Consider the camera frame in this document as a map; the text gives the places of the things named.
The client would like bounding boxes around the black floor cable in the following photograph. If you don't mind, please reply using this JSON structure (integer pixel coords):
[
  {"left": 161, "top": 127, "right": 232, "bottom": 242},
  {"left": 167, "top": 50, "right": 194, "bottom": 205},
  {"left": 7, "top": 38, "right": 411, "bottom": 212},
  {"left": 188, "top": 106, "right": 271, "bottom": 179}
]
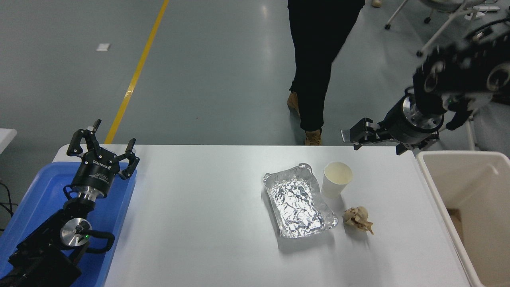
[{"left": 0, "top": 179, "right": 19, "bottom": 232}]

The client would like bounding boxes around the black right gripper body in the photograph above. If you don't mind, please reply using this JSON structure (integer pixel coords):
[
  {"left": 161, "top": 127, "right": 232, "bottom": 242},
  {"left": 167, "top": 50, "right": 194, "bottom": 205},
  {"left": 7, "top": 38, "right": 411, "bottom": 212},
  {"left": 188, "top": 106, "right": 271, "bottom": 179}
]
[{"left": 379, "top": 100, "right": 439, "bottom": 147}]

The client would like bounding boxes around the blue plastic tray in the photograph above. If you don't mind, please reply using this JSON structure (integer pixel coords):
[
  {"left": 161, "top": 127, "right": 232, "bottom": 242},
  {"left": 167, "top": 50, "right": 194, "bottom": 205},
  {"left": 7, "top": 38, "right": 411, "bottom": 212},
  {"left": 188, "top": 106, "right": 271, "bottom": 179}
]
[{"left": 0, "top": 161, "right": 137, "bottom": 287}]

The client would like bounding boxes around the white paper cup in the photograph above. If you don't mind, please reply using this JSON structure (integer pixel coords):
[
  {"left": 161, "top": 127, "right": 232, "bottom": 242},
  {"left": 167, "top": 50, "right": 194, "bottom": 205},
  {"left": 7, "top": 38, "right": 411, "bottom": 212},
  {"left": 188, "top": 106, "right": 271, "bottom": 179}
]
[{"left": 321, "top": 161, "right": 353, "bottom": 199}]

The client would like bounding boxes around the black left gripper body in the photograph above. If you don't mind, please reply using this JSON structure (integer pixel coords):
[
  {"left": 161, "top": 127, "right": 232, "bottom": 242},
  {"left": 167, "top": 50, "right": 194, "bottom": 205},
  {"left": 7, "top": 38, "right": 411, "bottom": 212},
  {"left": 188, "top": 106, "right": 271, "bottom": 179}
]
[{"left": 71, "top": 148, "right": 120, "bottom": 198}]

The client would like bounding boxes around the white side table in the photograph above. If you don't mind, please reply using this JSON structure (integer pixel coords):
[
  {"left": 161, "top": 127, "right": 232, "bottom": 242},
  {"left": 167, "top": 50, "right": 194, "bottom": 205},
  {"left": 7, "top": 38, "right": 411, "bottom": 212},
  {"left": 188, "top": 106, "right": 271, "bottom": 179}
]
[{"left": 0, "top": 129, "right": 18, "bottom": 156}]

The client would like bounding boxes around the crumpled foil tray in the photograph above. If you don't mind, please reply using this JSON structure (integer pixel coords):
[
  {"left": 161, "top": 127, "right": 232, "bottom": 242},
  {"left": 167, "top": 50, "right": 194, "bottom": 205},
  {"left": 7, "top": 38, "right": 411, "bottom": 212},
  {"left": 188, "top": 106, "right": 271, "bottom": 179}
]
[{"left": 263, "top": 162, "right": 338, "bottom": 239}]

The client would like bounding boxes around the white wheeled chair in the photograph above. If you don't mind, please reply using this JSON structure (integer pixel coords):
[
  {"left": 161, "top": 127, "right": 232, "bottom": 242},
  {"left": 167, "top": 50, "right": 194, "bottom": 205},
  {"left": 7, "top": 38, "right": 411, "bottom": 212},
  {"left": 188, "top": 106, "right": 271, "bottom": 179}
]
[{"left": 384, "top": 0, "right": 502, "bottom": 57}]

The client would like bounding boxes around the large pale bin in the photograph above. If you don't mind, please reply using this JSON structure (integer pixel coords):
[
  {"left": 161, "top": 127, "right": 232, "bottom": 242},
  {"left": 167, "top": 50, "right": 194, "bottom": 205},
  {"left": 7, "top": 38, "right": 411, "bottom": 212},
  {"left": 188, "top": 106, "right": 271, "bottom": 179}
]
[{"left": 416, "top": 150, "right": 510, "bottom": 287}]

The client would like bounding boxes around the crumpled tan paper ball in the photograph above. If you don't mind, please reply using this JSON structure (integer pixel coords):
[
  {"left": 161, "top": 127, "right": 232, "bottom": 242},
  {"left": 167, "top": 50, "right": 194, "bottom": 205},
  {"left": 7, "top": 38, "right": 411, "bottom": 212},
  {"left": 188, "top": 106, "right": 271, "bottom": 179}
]
[{"left": 342, "top": 206, "right": 374, "bottom": 236}]

